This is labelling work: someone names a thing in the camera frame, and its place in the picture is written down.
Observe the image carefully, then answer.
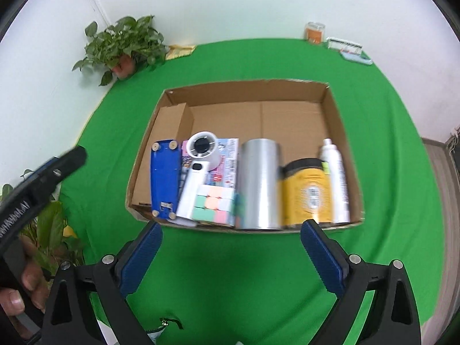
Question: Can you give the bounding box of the large potted plant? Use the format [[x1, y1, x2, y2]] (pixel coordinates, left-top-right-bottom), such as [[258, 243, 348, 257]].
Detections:
[[0, 168, 87, 272]]

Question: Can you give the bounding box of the white spray bottle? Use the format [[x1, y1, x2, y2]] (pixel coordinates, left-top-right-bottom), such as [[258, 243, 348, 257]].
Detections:
[[320, 138, 351, 224]]

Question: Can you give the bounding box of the silver cylinder can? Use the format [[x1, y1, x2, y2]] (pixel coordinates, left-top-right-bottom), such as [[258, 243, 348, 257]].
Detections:
[[237, 138, 283, 231]]

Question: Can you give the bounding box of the small potted plant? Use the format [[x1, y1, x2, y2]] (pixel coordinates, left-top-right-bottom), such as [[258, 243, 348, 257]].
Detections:
[[72, 15, 169, 87]]

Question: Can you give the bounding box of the yellow label jar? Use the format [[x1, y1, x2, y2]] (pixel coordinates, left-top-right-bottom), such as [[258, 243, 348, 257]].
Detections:
[[280, 158, 335, 229]]

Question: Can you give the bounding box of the green tablecloth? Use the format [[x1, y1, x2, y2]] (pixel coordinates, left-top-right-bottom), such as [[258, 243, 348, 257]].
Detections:
[[57, 38, 444, 345]]

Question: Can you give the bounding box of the colourful puzzle box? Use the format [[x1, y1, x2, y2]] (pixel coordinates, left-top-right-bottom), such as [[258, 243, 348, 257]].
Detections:
[[180, 137, 239, 229]]

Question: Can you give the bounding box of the metal key clip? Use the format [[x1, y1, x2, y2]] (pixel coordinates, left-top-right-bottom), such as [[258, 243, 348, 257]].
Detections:
[[159, 316, 185, 331]]

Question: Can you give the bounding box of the light blue flat case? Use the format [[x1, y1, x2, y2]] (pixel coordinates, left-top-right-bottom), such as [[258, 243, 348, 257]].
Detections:
[[340, 51, 373, 66]]

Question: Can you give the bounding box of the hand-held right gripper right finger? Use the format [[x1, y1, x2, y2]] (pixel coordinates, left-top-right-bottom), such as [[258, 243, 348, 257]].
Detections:
[[300, 219, 421, 345]]

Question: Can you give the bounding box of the pastel puzzle cube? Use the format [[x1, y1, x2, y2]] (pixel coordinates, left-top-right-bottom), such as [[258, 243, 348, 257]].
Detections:
[[190, 184, 245, 228]]

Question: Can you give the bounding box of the orange glass jar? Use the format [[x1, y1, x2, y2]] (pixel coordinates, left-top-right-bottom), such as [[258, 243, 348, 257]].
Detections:
[[305, 22, 326, 45]]

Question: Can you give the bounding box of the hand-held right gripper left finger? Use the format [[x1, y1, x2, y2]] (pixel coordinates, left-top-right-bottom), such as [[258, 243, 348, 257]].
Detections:
[[42, 220, 163, 345]]

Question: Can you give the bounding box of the cardboard box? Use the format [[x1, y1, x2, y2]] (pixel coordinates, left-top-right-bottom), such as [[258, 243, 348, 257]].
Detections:
[[126, 79, 365, 234]]

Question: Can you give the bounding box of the blue rectangular device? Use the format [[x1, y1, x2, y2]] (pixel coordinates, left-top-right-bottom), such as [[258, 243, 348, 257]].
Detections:
[[150, 139, 181, 221]]

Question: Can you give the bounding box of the person's left hand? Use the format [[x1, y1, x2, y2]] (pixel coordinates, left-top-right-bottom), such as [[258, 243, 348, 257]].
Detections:
[[0, 240, 50, 317]]

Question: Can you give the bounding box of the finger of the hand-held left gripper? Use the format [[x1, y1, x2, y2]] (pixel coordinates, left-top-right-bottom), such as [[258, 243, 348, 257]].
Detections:
[[28, 156, 61, 182], [32, 146, 88, 205]]

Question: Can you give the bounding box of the white hair dryer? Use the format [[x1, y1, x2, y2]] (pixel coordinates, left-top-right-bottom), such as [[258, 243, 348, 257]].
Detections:
[[175, 131, 225, 220]]

